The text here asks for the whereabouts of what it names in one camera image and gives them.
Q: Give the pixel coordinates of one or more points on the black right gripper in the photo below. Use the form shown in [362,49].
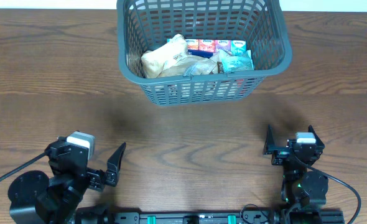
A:
[287,152]

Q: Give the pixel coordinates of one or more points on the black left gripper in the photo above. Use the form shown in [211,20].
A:
[96,181]

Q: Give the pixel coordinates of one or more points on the mint green snack packet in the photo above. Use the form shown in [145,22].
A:
[236,63]

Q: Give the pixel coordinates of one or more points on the cream snack pouch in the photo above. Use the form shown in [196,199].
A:
[156,61]

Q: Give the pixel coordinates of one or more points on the dried mushroom pouch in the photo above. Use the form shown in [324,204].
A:
[217,59]

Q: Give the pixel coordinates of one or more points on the tan paper bag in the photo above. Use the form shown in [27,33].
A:
[190,66]

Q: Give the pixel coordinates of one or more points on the Kleenex tissue multipack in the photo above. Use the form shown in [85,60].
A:
[207,48]

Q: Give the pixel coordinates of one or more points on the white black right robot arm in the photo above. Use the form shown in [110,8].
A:
[303,190]

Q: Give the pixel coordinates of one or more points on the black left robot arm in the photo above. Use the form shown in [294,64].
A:
[37,198]

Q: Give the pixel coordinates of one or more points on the grey plastic basket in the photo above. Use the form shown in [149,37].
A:
[144,25]

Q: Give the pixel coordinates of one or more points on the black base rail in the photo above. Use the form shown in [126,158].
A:
[247,216]

